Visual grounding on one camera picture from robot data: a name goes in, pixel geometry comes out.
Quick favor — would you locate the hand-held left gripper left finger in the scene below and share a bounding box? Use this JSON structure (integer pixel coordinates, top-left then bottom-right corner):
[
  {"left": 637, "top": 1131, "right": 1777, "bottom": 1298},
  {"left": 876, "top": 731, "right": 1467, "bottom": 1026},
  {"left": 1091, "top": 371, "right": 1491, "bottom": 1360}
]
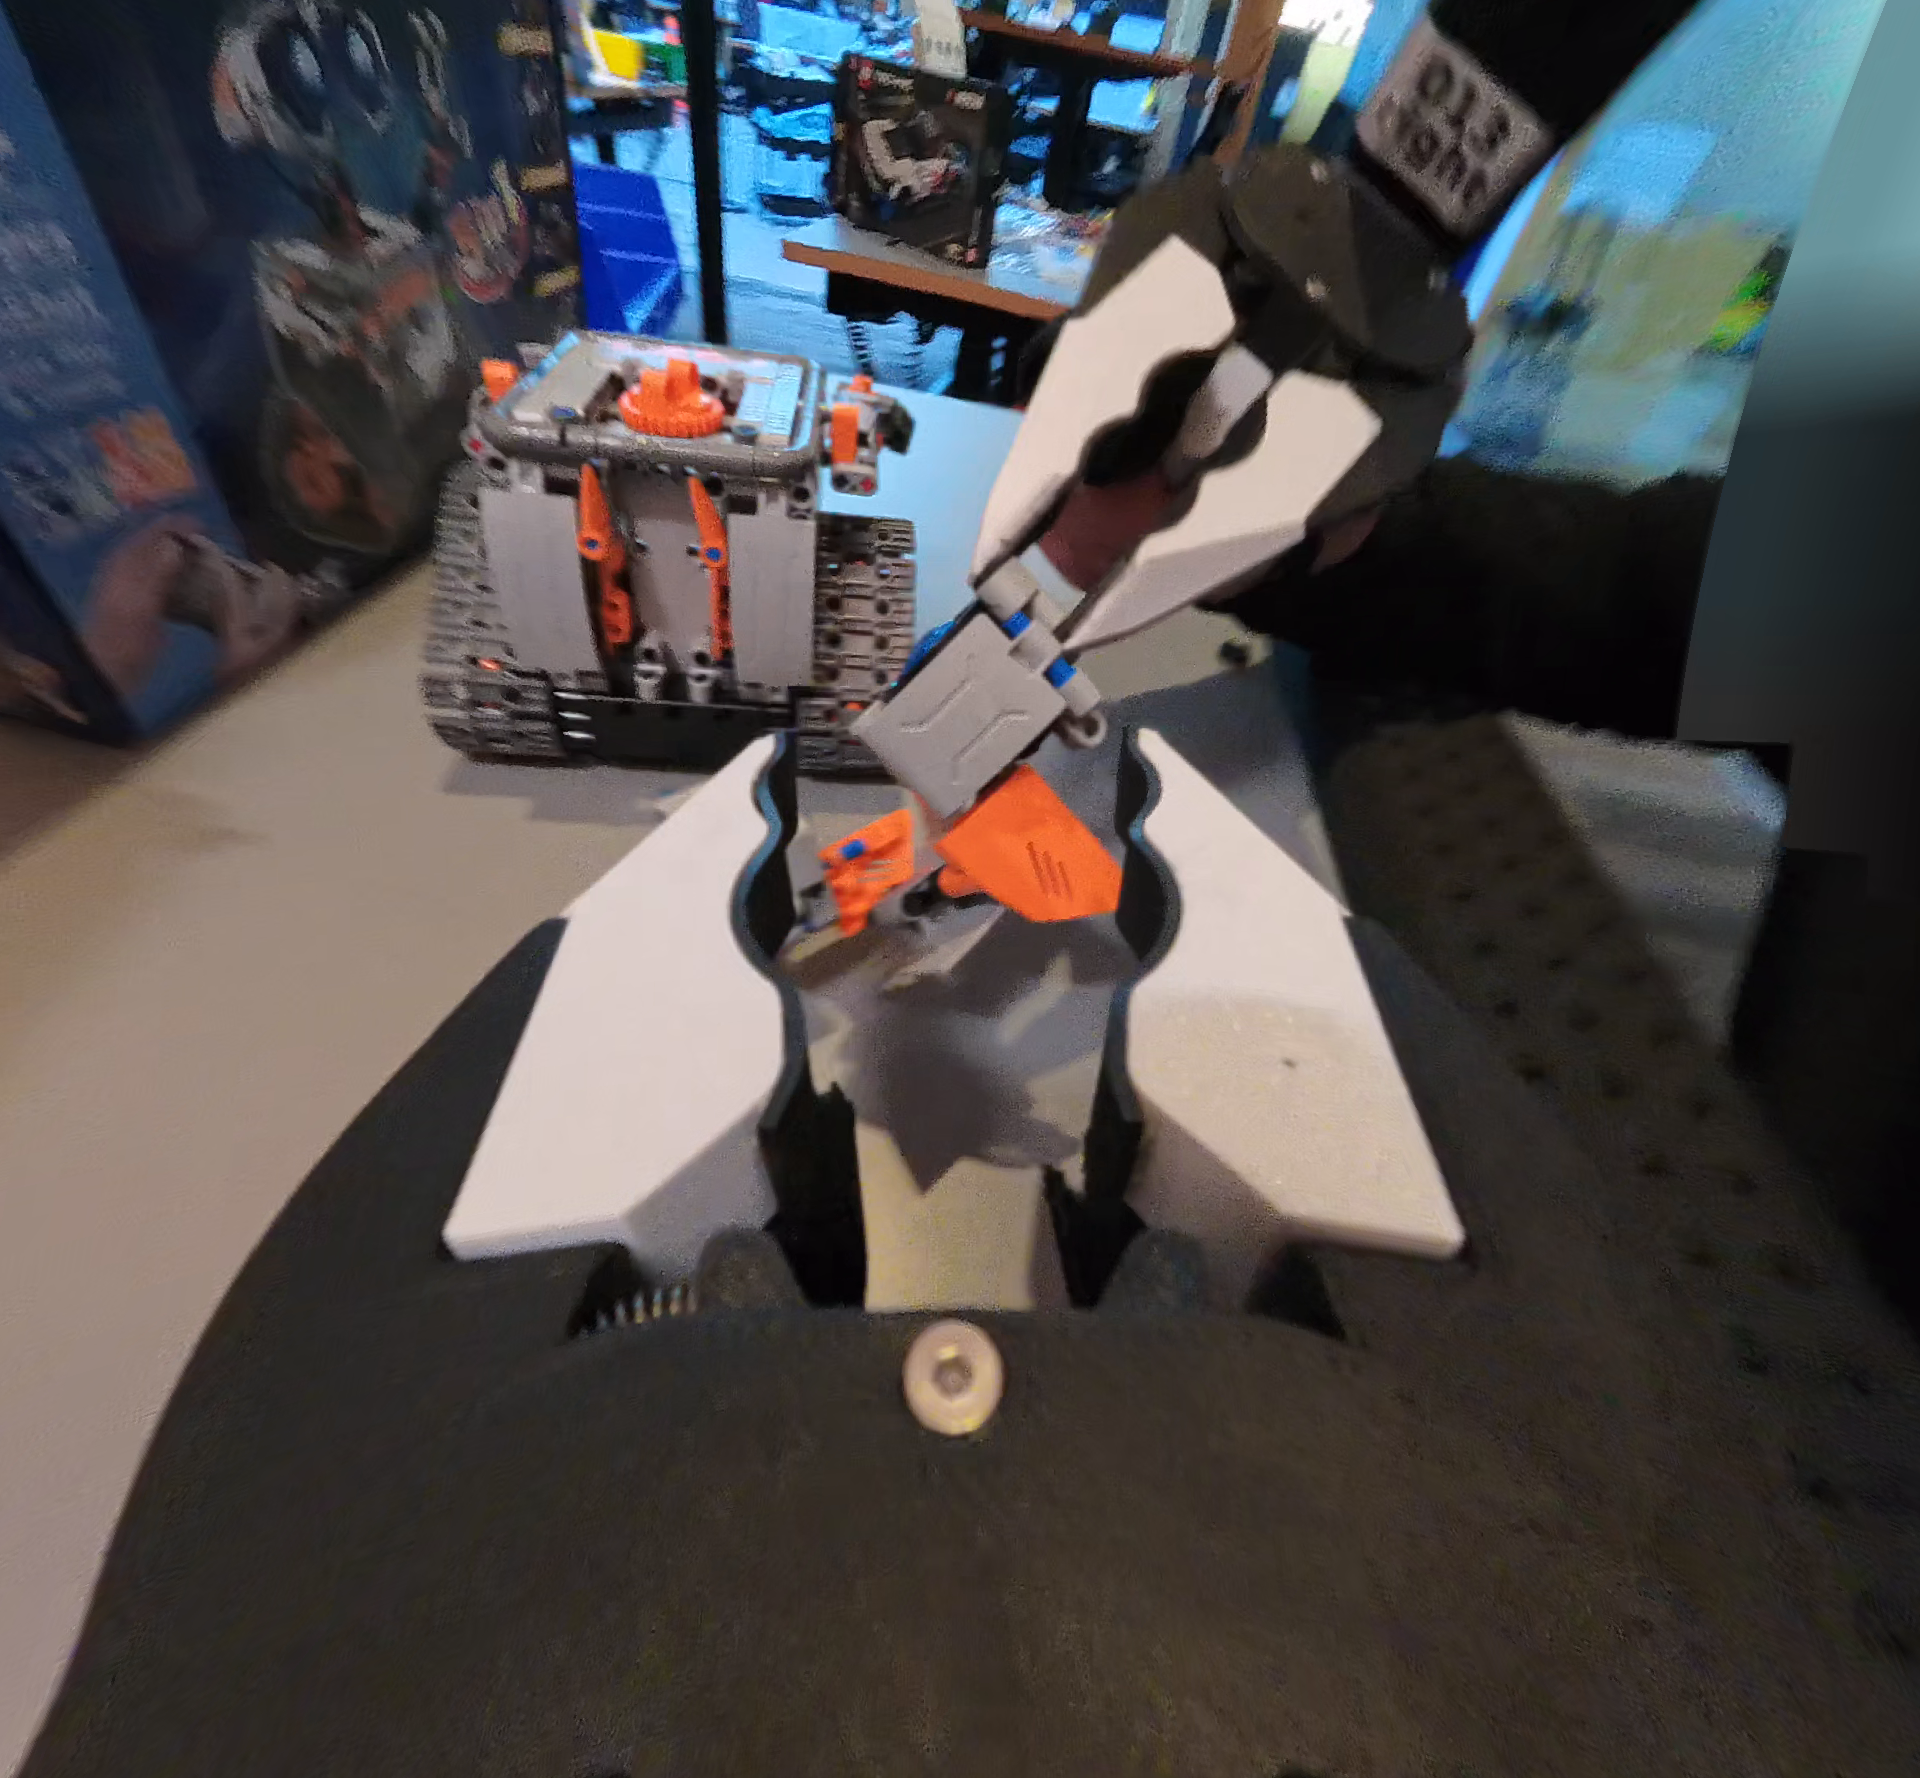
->
[{"left": 445, "top": 733, "right": 805, "bottom": 1260}]

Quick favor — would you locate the person's right forearm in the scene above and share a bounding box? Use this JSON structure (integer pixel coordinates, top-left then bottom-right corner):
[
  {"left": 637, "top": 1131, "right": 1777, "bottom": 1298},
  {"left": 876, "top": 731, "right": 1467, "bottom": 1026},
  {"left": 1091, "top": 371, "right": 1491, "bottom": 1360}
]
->
[{"left": 1198, "top": 450, "right": 1727, "bottom": 744}]

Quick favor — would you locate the blue plastic bin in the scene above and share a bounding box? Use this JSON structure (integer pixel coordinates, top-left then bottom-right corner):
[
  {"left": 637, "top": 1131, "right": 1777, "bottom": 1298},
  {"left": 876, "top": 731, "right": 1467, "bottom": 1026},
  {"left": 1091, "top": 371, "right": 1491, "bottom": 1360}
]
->
[{"left": 575, "top": 167, "right": 688, "bottom": 341}]

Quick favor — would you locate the black boxed toy set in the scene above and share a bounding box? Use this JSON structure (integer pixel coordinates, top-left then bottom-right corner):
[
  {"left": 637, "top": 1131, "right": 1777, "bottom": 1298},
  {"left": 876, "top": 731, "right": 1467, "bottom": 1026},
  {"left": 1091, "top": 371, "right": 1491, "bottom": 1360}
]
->
[{"left": 829, "top": 48, "right": 1017, "bottom": 271}]

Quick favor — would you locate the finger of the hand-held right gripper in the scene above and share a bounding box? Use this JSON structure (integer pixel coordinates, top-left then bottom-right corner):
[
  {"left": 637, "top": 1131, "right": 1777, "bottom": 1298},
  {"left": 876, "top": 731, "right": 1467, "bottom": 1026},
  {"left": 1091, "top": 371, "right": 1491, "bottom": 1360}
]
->
[
  {"left": 1052, "top": 371, "right": 1385, "bottom": 657},
  {"left": 972, "top": 232, "right": 1235, "bottom": 595}
]

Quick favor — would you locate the black metal post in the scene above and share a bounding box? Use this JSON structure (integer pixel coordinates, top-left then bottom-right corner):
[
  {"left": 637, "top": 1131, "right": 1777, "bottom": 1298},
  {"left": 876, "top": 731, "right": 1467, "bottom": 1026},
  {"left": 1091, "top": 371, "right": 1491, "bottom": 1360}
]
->
[{"left": 672, "top": 0, "right": 732, "bottom": 343}]

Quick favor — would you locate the blue toy kit box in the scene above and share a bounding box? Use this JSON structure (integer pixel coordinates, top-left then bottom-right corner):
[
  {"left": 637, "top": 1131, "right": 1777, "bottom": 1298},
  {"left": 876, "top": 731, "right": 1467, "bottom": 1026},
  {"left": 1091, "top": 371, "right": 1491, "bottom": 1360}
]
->
[{"left": 0, "top": 0, "right": 578, "bottom": 744}]

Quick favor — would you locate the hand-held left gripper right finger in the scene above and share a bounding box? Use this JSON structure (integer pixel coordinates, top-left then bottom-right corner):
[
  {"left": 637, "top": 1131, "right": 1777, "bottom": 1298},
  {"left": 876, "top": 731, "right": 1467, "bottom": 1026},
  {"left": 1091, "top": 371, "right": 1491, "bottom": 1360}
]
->
[{"left": 1115, "top": 728, "right": 1467, "bottom": 1260}]

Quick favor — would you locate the wooden background table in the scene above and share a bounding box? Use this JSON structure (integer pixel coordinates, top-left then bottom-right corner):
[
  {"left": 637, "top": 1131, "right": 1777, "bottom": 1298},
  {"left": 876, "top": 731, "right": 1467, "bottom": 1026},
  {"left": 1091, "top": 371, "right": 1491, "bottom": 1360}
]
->
[{"left": 780, "top": 232, "right": 1074, "bottom": 326}]

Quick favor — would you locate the person's right hand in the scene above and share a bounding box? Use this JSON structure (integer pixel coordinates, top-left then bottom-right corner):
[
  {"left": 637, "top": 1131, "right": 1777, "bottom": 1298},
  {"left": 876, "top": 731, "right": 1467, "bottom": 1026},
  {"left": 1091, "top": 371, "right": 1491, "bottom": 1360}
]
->
[{"left": 1039, "top": 472, "right": 1204, "bottom": 586}]

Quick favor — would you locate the grey orange twin-motor toy assembly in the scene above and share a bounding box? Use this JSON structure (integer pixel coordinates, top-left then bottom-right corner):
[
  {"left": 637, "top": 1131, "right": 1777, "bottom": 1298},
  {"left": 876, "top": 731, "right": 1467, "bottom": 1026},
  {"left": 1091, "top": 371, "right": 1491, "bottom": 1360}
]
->
[{"left": 794, "top": 553, "right": 1126, "bottom": 945}]

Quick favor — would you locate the large grey orange toy vehicle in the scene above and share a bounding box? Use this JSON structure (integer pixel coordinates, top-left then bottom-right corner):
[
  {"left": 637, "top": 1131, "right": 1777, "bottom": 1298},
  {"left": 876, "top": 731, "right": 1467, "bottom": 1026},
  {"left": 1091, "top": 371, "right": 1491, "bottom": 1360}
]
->
[{"left": 424, "top": 330, "right": 918, "bottom": 773}]

